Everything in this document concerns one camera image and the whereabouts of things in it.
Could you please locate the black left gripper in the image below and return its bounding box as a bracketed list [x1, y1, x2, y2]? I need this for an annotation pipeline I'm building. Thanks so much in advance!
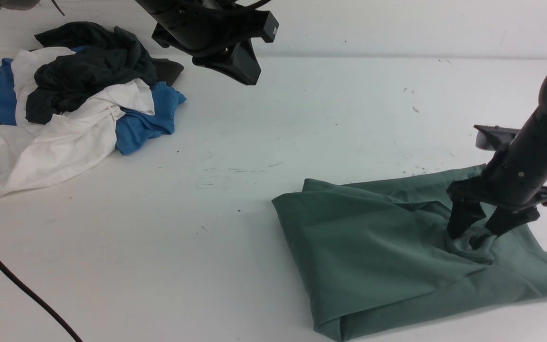
[137, 0, 279, 86]

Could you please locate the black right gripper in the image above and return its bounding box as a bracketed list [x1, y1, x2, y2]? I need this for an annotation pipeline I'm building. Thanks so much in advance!
[447, 111, 547, 250]

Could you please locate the green long-sleeve top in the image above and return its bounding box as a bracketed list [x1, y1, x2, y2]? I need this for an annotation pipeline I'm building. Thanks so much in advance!
[272, 165, 547, 342]

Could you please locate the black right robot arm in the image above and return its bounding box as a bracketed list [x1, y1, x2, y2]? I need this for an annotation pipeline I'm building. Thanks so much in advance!
[447, 76, 547, 239]

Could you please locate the dark green garment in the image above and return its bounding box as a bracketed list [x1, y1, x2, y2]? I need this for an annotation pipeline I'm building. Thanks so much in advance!
[12, 22, 184, 125]

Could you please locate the blue garment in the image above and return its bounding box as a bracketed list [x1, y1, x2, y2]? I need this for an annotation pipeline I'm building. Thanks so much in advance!
[0, 51, 186, 163]

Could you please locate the white garment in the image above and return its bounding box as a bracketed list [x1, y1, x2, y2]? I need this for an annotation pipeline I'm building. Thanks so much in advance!
[0, 47, 154, 196]

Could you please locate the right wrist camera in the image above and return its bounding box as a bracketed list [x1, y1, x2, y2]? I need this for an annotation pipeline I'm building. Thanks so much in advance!
[474, 125, 519, 151]

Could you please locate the black cable on table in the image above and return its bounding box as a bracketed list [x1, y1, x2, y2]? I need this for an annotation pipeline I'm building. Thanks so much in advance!
[0, 209, 83, 342]

